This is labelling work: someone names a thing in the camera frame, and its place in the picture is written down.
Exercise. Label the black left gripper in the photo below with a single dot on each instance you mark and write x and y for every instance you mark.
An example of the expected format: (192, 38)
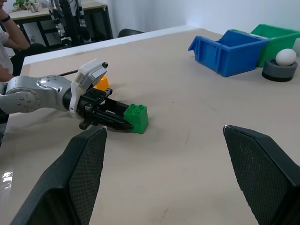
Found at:
(93, 96)

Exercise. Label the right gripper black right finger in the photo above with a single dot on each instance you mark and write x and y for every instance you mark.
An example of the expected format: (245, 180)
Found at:
(264, 178)

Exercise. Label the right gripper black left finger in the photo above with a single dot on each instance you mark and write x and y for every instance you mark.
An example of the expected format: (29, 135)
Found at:
(58, 187)

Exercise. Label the green building block cube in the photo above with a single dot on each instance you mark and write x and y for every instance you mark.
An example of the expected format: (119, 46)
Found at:
(140, 122)

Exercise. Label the orange building block cube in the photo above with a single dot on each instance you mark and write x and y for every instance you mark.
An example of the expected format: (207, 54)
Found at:
(103, 83)

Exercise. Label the black chair back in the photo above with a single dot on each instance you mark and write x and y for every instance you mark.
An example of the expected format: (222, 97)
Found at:
(130, 32)

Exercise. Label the black and white background robot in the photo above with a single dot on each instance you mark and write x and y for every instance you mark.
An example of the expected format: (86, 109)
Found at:
(70, 21)

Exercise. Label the grey and black tape roll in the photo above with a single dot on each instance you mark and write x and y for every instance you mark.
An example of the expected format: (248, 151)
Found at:
(279, 72)

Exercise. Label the white egg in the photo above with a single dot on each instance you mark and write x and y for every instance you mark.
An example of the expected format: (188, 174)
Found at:
(286, 57)

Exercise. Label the seated person in white shirt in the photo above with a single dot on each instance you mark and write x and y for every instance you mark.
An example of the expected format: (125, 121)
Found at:
(14, 35)

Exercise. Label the blue plastic storage bin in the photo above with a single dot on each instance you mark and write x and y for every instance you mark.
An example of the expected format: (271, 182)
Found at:
(234, 54)

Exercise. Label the green plastic storage bin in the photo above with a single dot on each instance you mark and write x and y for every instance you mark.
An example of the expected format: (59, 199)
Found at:
(276, 44)

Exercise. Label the green potted plant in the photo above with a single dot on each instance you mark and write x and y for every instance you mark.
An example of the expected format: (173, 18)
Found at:
(22, 4)

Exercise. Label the black wristband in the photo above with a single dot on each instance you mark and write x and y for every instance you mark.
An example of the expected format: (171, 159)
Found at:
(5, 18)

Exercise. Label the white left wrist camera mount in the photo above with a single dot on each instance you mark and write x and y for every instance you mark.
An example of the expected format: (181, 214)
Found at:
(82, 75)

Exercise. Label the wooden desk with black frame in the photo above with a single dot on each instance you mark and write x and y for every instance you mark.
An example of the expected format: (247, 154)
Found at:
(93, 14)

